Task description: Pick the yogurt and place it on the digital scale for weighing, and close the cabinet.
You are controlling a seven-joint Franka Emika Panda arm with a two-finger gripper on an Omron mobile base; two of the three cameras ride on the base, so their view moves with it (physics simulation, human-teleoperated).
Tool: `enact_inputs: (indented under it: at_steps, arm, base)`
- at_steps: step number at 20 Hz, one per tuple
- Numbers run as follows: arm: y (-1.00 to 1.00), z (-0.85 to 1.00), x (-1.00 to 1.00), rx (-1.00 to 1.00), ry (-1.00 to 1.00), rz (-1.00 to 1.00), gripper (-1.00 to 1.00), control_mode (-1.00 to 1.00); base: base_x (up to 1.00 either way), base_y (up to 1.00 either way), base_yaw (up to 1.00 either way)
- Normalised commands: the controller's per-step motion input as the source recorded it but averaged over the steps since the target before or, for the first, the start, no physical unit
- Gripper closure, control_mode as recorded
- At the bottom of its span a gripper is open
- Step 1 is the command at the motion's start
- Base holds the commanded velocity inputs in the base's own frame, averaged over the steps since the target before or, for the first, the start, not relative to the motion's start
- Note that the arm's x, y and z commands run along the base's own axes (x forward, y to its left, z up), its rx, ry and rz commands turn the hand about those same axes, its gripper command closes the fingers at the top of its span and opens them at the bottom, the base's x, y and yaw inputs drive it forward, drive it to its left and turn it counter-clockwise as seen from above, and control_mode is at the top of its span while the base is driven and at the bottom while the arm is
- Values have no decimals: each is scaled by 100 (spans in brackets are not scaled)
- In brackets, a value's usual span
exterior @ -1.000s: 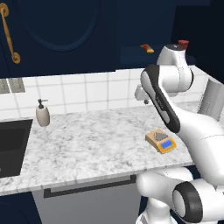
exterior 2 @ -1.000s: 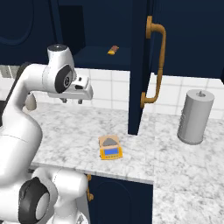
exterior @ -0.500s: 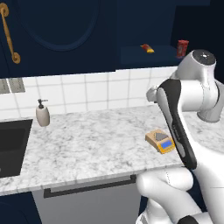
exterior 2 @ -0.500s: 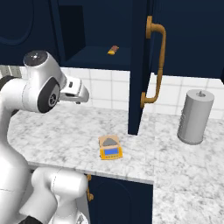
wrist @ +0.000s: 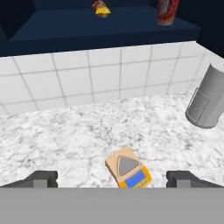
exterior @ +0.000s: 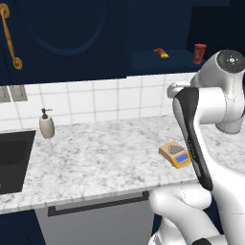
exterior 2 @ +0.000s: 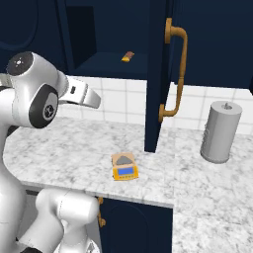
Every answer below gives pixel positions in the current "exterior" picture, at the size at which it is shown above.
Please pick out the red and yellow snack bar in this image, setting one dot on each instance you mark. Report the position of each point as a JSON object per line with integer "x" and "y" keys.
{"x": 161, "y": 52}

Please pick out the dark blue base cabinet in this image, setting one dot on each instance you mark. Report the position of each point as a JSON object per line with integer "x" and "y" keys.
{"x": 19, "y": 228}

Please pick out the grey dishwasher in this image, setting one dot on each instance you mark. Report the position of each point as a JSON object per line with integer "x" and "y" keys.
{"x": 102, "y": 226}

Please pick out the black sink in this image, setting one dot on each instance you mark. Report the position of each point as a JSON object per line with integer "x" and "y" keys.
{"x": 14, "y": 159}

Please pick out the beige soap dispenser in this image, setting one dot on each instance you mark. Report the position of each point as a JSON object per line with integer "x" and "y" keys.
{"x": 47, "y": 127}

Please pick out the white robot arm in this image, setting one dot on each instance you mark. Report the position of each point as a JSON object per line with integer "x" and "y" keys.
{"x": 223, "y": 105}

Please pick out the dark blue cabinet door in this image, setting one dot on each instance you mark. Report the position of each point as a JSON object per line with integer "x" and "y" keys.
{"x": 63, "y": 63}

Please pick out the dark blue wall cabinet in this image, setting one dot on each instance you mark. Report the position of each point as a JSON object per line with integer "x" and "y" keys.
{"x": 159, "y": 25}

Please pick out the grey wall outlet plate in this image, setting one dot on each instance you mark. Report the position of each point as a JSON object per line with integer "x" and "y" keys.
{"x": 4, "y": 95}
{"x": 18, "y": 93}

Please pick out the red yogurt cup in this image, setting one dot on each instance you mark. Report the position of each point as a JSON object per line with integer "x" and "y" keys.
{"x": 199, "y": 54}

